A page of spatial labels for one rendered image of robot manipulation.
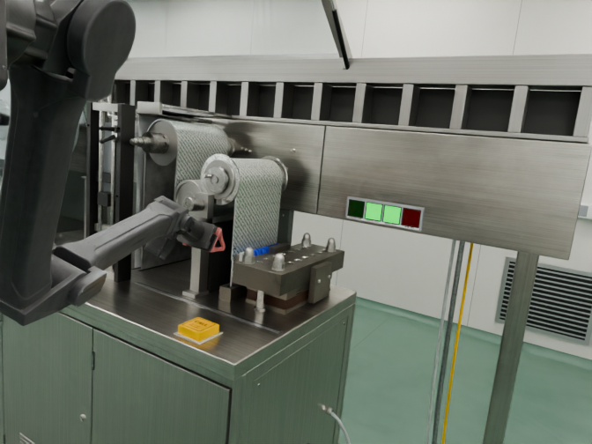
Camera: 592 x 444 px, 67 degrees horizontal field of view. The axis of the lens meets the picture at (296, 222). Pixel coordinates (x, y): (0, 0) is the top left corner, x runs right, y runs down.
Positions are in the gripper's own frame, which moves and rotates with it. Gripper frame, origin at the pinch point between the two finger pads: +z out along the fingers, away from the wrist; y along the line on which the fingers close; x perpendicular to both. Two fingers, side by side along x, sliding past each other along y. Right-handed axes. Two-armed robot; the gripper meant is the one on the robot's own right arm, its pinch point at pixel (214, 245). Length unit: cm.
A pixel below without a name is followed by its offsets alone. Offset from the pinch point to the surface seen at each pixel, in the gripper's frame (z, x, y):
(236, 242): 8.6, 4.2, 0.2
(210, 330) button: -5.0, -21.4, 13.6
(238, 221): 5.5, 9.8, 0.2
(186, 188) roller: 0.6, 15.2, -19.6
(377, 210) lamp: 28, 30, 31
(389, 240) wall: 259, 99, -38
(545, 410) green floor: 215, 2, 94
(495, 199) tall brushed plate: 25, 38, 64
